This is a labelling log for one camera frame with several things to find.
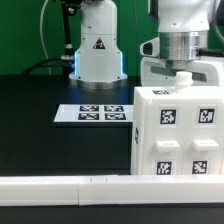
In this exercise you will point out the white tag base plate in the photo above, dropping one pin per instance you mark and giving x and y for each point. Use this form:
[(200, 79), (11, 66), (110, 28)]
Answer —
[(74, 113)]

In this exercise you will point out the white cabinet body box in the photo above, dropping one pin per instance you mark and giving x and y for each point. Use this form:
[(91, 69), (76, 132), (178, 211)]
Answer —
[(182, 93)]

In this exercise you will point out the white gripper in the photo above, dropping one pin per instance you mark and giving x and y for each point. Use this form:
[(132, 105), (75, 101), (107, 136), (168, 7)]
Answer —
[(207, 71)]

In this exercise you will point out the white cabinet door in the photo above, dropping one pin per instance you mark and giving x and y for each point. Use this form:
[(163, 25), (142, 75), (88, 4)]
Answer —
[(163, 140), (204, 139)]

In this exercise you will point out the white front fence rail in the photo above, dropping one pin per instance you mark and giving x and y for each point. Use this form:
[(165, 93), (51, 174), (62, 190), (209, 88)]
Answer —
[(110, 190)]

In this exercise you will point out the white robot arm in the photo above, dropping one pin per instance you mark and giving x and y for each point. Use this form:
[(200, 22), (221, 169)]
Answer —
[(181, 45)]

